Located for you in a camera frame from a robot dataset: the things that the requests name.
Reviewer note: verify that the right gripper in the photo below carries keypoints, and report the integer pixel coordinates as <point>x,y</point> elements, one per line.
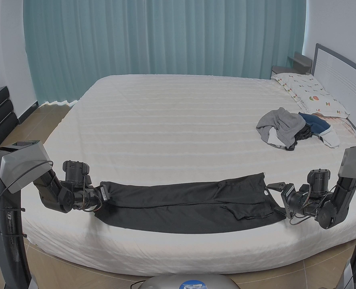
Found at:
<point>296,203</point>

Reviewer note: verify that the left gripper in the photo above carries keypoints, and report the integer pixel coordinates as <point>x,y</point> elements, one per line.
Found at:
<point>104,194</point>

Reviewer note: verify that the black T-shirt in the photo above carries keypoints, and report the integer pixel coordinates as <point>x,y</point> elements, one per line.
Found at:
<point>181,209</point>

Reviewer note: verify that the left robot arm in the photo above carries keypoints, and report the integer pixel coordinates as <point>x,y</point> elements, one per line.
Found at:
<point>24,167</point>

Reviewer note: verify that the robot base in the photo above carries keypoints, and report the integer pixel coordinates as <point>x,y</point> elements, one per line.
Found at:
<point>172,283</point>

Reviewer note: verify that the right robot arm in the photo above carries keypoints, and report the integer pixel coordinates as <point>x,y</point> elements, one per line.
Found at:
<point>346,191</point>

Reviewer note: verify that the pile of clothes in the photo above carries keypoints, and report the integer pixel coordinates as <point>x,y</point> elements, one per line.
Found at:
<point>284,123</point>

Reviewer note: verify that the bed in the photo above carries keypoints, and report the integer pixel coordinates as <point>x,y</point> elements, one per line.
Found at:
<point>181,107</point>

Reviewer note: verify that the white printed pillow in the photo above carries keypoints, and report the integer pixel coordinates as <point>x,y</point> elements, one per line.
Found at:
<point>311,92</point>

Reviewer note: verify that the grey bedside table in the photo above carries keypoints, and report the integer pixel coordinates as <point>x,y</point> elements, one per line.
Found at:
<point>299,59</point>

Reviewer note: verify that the blue-green curtain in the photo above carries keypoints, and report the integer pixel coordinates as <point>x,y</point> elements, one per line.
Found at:
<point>105,41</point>

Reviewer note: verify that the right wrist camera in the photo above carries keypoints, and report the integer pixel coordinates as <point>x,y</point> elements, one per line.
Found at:
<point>303,188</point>

